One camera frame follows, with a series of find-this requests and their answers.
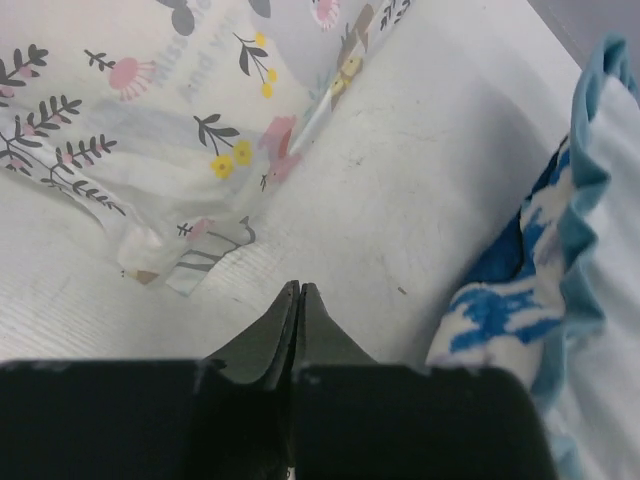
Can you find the floral animal print pillow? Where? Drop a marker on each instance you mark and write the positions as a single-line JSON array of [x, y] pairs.
[[173, 122]]

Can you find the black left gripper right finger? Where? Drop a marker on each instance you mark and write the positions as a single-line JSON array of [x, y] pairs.
[[317, 340]]

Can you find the blue houndstooth pillowcase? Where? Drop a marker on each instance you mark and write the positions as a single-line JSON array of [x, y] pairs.
[[555, 298]]

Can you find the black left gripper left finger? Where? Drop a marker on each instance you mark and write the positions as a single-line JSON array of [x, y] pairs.
[[257, 356]]

